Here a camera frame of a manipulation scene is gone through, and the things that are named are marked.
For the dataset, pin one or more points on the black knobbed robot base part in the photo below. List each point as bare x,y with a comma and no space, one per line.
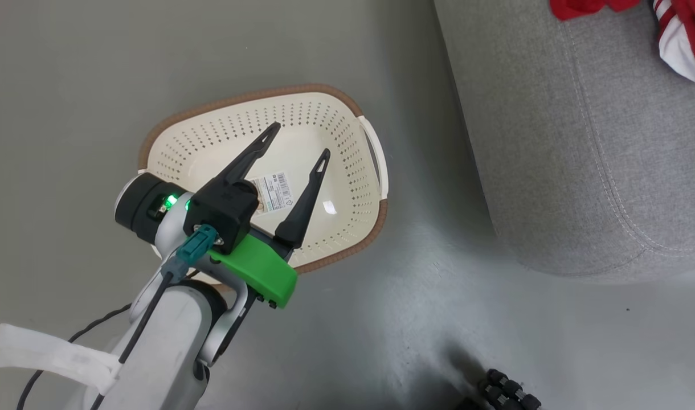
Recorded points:
507,393

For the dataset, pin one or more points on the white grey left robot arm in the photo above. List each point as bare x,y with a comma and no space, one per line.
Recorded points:
165,336

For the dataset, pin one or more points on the grey fabric sofa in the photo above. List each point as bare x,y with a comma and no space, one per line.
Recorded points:
581,142

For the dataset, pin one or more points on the cream perforated laundry basket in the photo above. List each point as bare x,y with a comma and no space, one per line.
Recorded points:
336,142

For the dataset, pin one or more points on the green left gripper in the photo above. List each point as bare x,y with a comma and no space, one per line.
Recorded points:
259,270

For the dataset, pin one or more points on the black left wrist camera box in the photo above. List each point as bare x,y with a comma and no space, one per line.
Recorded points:
225,210

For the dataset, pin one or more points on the red white sports garment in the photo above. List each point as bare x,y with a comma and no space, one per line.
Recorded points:
689,17

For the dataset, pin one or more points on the white barcode sticker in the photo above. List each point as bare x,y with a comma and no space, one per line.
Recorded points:
276,191

